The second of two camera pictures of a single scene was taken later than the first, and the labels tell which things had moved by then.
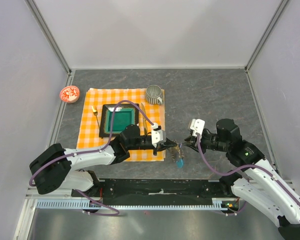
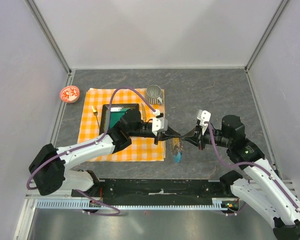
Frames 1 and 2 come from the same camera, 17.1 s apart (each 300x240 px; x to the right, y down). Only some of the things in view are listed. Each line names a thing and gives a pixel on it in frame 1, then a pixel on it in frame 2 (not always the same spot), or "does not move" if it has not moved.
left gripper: (168, 143) to (170, 133)
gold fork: (95, 113) does not move
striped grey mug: (154, 95) does not move
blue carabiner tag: (180, 163) to (177, 158)
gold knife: (144, 119) does not move
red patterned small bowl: (69, 94) does not move
